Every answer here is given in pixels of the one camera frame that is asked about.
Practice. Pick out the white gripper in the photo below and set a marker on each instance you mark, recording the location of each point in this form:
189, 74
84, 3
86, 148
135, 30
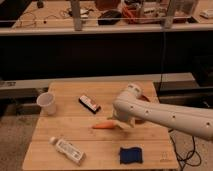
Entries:
119, 124

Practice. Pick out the orange pepper with green stem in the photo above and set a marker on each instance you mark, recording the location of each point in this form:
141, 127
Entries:
105, 125

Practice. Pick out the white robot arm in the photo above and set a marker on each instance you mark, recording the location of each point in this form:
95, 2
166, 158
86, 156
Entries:
197, 122

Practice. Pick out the blue sponge cloth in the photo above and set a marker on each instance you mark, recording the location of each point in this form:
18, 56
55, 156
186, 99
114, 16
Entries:
130, 155

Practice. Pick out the black and white eraser box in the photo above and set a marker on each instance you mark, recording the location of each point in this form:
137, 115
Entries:
89, 103

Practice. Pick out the white glue bottle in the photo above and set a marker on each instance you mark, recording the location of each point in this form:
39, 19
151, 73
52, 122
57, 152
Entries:
67, 149

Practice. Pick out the white plastic cup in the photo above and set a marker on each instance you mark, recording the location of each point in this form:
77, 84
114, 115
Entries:
47, 103

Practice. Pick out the black bag on shelf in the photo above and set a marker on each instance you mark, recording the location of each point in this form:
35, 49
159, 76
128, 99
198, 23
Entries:
109, 17

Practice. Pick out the grey metal post right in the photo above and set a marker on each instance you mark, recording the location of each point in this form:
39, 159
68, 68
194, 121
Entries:
168, 20

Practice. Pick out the grey metal post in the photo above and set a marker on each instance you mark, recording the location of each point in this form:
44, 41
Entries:
75, 7
168, 20

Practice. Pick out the grey metal post left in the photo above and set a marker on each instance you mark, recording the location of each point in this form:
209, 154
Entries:
75, 7

